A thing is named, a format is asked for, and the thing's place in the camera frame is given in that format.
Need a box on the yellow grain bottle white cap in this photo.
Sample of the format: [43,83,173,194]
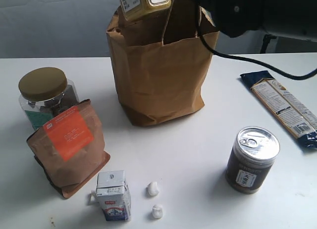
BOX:
[120,0,171,21]

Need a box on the brown paper shopping bag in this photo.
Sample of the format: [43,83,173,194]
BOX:
[106,0,219,126]

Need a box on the upper white crumpled lump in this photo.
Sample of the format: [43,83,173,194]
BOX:
[147,181,159,197]

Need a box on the white crumpled lump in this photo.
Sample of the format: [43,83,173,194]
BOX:
[147,181,159,197]
[152,204,163,219]

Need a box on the small white blue milk carton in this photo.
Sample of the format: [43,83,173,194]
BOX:
[96,171,131,221]

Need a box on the brown pouch orange label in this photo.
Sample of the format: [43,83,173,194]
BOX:
[27,99,110,199]

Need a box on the lower white crumpled lump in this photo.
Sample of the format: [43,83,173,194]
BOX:
[152,204,163,219]

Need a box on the dark can silver pull-tab lid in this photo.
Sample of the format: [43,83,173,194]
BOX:
[225,126,280,194]

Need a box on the clear jar gold lid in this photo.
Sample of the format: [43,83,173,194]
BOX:
[18,67,79,130]

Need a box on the black stand pole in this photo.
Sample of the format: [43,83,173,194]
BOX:
[260,34,277,54]

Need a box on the blue beige pasta packet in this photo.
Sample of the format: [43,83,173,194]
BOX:
[240,70,317,149]

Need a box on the black cable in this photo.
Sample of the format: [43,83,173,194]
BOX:
[194,0,317,81]

